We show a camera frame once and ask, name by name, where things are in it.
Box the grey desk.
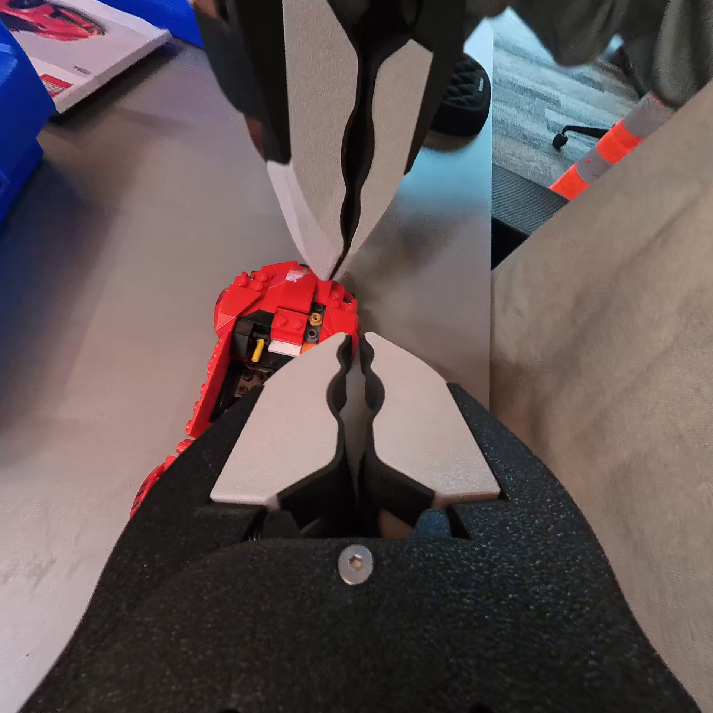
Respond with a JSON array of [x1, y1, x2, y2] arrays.
[[0, 19, 494, 711]]

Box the orange grey striped pole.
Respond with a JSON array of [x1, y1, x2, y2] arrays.
[[548, 92, 677, 201]]

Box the blue plastic bin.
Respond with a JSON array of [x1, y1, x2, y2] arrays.
[[0, 22, 59, 224], [103, 0, 204, 48]]

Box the white instruction booklet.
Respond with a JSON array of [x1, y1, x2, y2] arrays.
[[0, 0, 173, 114]]

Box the red toy brick car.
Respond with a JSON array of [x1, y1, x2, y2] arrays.
[[129, 261, 360, 519]]

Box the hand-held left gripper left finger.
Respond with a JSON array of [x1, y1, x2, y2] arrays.
[[209, 332, 354, 509]]

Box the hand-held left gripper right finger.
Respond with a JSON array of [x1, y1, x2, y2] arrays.
[[359, 331, 502, 510]]

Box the black shoe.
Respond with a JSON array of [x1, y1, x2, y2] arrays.
[[430, 56, 492, 138]]

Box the person's beige pants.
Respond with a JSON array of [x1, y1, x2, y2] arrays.
[[490, 84, 713, 713]]

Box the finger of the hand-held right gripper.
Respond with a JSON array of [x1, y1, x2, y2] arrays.
[[266, 0, 360, 280], [336, 38, 434, 279]]

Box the black office chair base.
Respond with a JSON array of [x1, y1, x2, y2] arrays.
[[551, 124, 609, 151]]

